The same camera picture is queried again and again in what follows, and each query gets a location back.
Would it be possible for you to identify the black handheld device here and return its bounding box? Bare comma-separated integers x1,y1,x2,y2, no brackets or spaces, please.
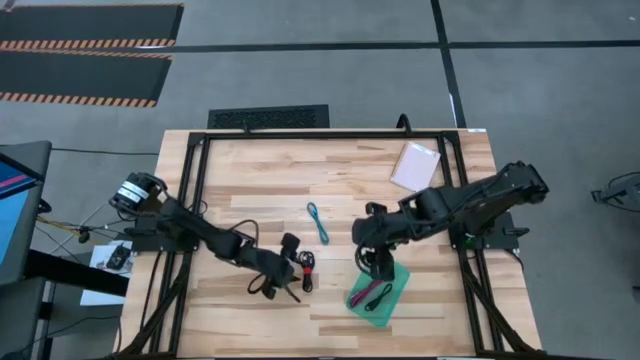
105,243,133,273

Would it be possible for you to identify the black aluminium table frame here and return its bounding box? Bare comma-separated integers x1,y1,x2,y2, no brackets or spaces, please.
113,126,542,359

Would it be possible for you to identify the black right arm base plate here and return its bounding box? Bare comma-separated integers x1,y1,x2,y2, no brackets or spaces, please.
448,211,531,252

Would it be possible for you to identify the black mat with hazard stripes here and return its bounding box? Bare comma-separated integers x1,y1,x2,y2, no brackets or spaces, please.
0,48,174,109
0,3,186,52

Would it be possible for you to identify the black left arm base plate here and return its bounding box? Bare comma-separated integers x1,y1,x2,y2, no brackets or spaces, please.
123,226,201,253

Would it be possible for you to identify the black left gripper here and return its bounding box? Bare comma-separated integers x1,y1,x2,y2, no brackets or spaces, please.
238,246,308,305

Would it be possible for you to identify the thin black floor cable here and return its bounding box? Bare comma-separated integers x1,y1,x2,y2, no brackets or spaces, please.
49,146,161,157

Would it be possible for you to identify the computer monitor with blue screen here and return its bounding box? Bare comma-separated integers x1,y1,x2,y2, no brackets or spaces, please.
0,139,54,287

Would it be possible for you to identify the black cable with red tie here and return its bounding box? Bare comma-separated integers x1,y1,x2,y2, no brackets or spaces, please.
296,249,317,294

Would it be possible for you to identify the teal braided cable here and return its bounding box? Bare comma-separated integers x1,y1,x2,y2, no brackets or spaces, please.
305,201,331,247

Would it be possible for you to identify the green translucent plastic bin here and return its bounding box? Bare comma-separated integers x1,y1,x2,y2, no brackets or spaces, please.
345,259,412,329

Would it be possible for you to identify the short black cable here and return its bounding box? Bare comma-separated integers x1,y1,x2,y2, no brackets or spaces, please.
363,282,395,313

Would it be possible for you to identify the pink notepad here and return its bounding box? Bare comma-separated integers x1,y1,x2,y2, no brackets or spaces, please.
389,140,443,194

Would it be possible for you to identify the black floor vent grille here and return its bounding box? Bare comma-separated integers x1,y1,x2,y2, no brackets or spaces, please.
206,103,332,131

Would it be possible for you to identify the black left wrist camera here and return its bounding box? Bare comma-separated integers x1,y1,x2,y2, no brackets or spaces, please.
279,231,302,259

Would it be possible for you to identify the white paper sheet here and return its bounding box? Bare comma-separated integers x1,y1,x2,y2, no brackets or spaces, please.
79,240,135,308

